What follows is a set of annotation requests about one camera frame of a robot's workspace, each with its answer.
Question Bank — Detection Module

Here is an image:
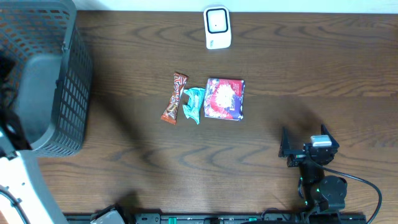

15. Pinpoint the pink purple liner pack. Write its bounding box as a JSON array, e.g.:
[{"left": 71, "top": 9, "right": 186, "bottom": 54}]
[{"left": 203, "top": 78, "right": 245, "bottom": 121}]

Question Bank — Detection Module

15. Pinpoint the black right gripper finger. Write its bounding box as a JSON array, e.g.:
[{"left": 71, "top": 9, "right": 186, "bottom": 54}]
[
  {"left": 321, "top": 124, "right": 339, "bottom": 147},
  {"left": 280, "top": 128, "right": 290, "bottom": 151}
]

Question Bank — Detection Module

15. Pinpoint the grey plastic basket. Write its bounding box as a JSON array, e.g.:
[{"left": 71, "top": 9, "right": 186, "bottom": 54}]
[{"left": 1, "top": 0, "right": 93, "bottom": 157}]

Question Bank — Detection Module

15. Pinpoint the orange Top chocolate bar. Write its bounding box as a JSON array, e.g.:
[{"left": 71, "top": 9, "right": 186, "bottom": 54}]
[{"left": 161, "top": 72, "right": 188, "bottom": 124}]

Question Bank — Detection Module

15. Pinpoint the teal snack wrapper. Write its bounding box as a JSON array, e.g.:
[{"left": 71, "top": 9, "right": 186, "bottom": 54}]
[{"left": 183, "top": 87, "right": 205, "bottom": 124}]

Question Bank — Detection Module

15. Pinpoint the white barcode scanner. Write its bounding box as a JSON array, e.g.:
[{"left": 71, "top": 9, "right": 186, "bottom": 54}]
[{"left": 203, "top": 6, "right": 232, "bottom": 50}]

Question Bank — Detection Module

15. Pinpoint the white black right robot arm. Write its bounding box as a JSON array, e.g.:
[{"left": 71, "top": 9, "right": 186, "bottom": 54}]
[{"left": 278, "top": 125, "right": 347, "bottom": 223}]

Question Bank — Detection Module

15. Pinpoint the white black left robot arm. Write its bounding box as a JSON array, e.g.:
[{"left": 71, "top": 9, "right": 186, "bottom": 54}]
[{"left": 1, "top": 55, "right": 93, "bottom": 223}]

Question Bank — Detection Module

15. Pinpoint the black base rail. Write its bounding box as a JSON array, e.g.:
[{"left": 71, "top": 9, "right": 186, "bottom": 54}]
[{"left": 127, "top": 211, "right": 367, "bottom": 224}]

